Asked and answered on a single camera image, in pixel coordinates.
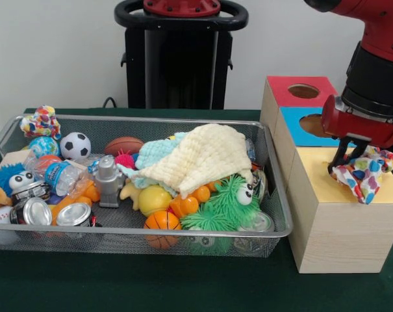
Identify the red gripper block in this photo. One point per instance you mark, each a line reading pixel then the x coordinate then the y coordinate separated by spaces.
pixel 358 126

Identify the cream yellow cloth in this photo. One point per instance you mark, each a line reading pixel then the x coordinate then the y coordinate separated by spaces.
pixel 206 152

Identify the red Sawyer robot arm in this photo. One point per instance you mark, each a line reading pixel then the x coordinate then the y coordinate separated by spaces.
pixel 378 48

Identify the wooden three-hole box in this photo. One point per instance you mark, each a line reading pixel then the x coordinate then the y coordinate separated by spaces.
pixel 339 234

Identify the silver mesh bin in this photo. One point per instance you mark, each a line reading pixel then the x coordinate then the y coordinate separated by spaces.
pixel 53 243

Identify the green spiky puffer toy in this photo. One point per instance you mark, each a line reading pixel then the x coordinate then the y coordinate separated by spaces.
pixel 222 208

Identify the orange plastic toy brick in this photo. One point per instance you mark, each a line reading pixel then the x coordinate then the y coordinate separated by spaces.
pixel 186 203

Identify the light blue cloth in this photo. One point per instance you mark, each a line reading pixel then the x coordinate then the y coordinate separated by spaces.
pixel 154 149

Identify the orange toy basketball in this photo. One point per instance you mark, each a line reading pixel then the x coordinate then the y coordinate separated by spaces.
pixel 162 222

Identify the brown toy football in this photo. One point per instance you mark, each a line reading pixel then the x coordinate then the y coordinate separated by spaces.
pixel 124 146

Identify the silver toy robot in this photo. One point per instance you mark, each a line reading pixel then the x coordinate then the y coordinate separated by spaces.
pixel 109 182

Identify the black white soccer ball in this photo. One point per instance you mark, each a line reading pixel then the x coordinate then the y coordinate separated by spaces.
pixel 75 145

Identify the blue globe ball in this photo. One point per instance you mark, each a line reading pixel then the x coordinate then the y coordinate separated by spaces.
pixel 43 147

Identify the knotted polka dot cloth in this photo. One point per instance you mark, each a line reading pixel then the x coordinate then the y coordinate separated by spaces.
pixel 40 123

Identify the large blue spiky puffer toy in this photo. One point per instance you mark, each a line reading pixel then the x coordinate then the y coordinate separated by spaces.
pixel 1 172

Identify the robot pedestal with red flange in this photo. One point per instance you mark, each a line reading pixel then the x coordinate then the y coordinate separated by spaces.
pixel 183 65

